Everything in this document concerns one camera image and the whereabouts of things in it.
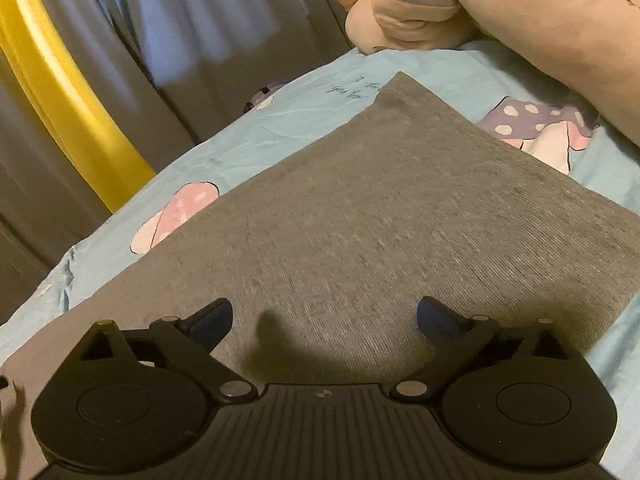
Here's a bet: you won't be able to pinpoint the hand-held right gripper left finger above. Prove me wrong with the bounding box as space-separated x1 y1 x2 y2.
77 297 258 404

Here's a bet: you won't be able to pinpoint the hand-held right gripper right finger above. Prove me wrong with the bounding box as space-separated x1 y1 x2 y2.
391 295 572 404

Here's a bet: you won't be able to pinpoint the grey pants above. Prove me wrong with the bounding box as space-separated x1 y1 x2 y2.
0 71 634 480

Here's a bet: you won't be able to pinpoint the light blue printed bed sheet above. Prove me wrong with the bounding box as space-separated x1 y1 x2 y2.
0 40 640 480

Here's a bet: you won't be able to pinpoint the yellow curtain panel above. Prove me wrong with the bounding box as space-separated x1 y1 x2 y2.
0 0 157 214

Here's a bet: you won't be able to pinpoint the grey curtain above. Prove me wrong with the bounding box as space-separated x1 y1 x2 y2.
0 0 362 326

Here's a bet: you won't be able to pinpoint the pink and grey plush toy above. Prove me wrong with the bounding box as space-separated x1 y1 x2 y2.
326 0 640 147

